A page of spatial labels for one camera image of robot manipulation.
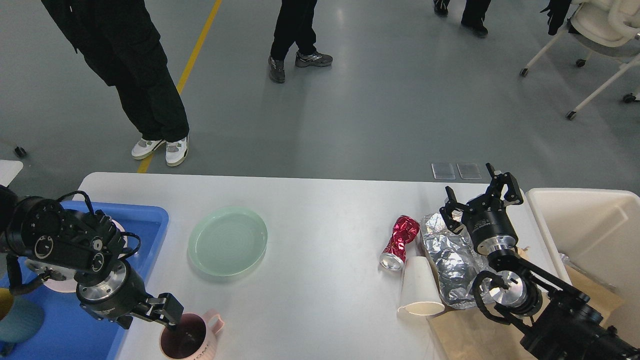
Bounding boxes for brown paper bag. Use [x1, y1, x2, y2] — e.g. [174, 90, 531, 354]
[429, 264, 625, 360]

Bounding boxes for black garment on chair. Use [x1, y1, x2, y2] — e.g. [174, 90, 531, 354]
[539, 0, 572, 36]

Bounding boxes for clear floor plate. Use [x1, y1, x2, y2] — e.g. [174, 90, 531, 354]
[430, 162, 457, 180]
[456, 162, 482, 180]

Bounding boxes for blue plastic tray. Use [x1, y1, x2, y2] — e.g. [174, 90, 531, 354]
[6, 202, 169, 360]

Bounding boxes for pink plate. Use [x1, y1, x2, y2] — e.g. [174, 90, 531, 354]
[43, 219, 128, 293]

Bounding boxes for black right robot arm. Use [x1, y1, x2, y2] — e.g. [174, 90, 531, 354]
[439, 163, 639, 360]

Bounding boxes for person in striped trousers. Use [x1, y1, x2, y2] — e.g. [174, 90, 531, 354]
[433, 0, 491, 39]

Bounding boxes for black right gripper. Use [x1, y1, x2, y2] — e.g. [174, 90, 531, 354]
[439, 162, 524, 256]

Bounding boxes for crumpled aluminium foil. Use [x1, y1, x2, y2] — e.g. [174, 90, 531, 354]
[420, 213, 491, 310]

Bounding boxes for pink HOME mug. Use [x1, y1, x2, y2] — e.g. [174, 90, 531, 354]
[158, 309, 225, 360]

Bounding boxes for white side table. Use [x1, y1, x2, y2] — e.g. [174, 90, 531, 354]
[0, 159, 24, 187]

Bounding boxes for person in dark sneakers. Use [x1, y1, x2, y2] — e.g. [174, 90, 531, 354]
[268, 0, 333, 84]

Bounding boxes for clear floor plate left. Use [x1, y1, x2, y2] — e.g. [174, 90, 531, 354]
[430, 162, 457, 180]

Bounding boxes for crushed red can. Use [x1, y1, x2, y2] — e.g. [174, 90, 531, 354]
[379, 215, 420, 272]

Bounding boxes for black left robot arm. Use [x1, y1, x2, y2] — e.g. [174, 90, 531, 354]
[1, 186, 184, 331]

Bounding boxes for mint green plate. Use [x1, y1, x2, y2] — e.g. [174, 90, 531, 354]
[187, 206, 268, 277]

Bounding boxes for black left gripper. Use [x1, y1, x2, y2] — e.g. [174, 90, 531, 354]
[76, 260, 185, 331]

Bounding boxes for chair caster at left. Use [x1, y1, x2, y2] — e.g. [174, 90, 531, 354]
[13, 146, 26, 158]

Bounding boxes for beige plastic bin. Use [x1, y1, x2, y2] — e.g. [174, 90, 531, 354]
[526, 187, 640, 347]

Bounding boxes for person in white sneakers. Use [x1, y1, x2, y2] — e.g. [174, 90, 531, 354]
[42, 0, 190, 167]

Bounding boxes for white paper cup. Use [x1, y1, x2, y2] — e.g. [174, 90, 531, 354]
[397, 256, 445, 317]

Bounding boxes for white office chair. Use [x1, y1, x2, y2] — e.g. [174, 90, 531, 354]
[519, 0, 640, 121]

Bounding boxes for teal mug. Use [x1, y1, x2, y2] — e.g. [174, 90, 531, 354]
[0, 288, 45, 358]

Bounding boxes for clear floor plate right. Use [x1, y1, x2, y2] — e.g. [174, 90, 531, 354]
[456, 162, 482, 180]

